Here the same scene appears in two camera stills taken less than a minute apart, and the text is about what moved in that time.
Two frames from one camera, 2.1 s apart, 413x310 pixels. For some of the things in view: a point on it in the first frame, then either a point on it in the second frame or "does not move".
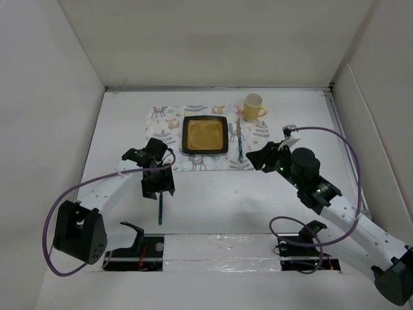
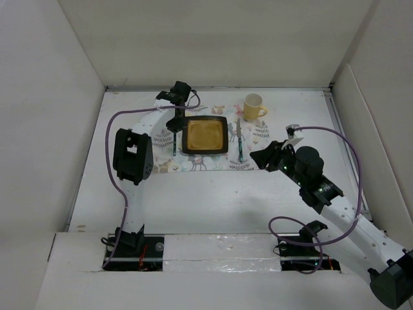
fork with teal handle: [161, 209] → [175, 143]
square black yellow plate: [204, 135] does not move
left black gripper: [165, 185] → [178, 125]
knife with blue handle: [239, 135] does not move
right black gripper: [266, 155] does not move
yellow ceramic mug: [255, 100] does not move
